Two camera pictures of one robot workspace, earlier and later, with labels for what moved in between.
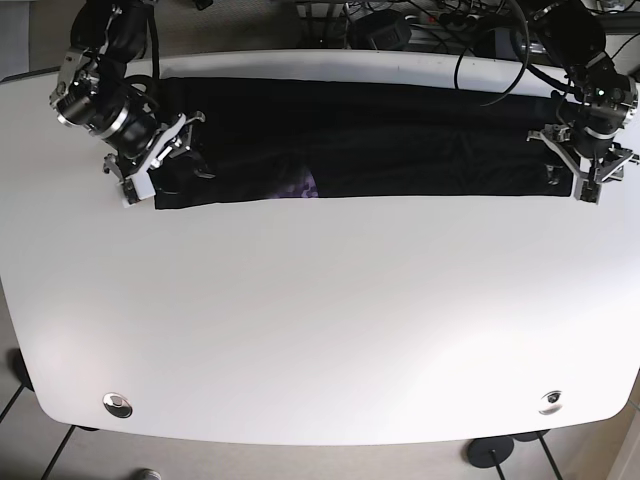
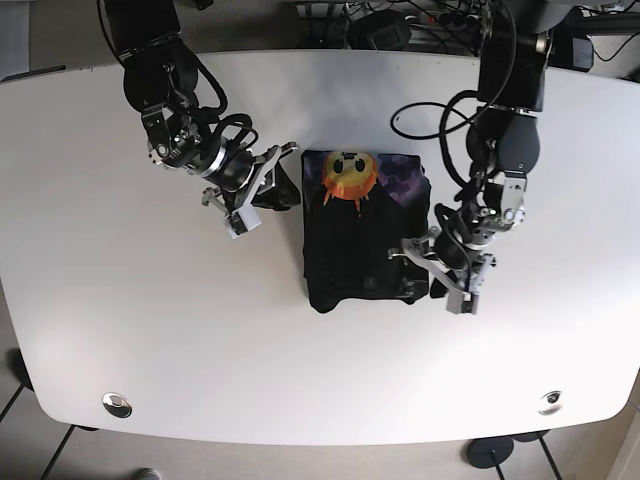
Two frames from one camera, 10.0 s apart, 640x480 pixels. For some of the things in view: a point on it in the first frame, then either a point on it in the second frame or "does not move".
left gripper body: [174, 139] to [237, 193]
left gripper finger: [200, 167] to [288, 194]
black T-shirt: [269, 138] to [357, 207]
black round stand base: [489, 451] does not move
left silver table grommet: [117, 405] does not move
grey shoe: [146, 474] does not move
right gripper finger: [551, 179] to [413, 280]
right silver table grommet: [551, 403] does not move
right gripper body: [607, 167] to [461, 262]
